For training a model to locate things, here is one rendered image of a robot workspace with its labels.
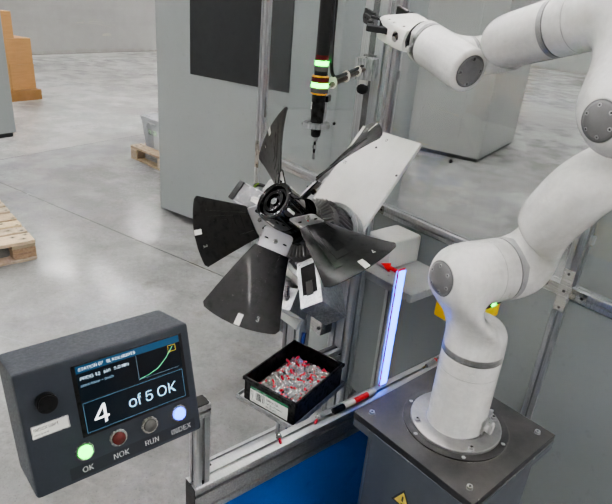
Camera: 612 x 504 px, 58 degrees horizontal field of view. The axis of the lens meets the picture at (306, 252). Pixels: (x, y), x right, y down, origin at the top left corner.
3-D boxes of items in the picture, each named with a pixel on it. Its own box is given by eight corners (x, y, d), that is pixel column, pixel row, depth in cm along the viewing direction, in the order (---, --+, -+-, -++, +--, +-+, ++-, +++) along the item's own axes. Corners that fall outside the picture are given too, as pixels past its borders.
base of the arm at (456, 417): (513, 421, 121) (534, 350, 113) (480, 471, 107) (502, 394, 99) (433, 383, 131) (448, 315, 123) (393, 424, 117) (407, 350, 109)
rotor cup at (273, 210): (289, 199, 171) (263, 177, 162) (326, 201, 162) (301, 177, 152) (272, 241, 167) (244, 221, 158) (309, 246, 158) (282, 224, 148)
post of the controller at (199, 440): (202, 471, 113) (202, 393, 104) (209, 481, 110) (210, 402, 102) (189, 478, 111) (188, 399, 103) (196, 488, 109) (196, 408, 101)
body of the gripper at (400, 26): (400, 62, 115) (373, 42, 122) (440, 57, 118) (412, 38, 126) (407, 24, 110) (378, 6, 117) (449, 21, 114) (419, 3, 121)
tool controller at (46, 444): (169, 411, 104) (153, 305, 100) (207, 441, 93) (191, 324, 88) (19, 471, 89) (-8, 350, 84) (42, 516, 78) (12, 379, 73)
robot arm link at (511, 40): (613, -4, 89) (479, 35, 116) (539, -6, 82) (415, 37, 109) (612, 55, 90) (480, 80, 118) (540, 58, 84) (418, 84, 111)
